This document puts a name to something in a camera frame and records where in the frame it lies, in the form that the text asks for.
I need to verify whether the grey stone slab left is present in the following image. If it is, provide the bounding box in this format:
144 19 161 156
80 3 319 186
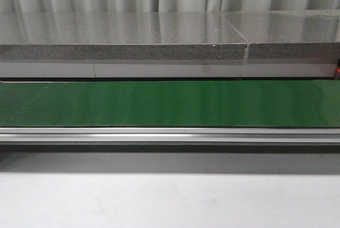
1 12 246 61

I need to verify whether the grey stone slab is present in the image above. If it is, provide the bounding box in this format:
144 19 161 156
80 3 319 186
1 12 246 61
221 10 339 63

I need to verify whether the aluminium conveyor frame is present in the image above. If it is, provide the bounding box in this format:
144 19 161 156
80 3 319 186
1 127 339 146

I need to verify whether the grey stone slab right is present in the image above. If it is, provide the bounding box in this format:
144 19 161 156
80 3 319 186
221 10 339 63

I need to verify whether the green conveyor belt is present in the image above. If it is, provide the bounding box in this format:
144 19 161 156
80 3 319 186
1 80 339 127

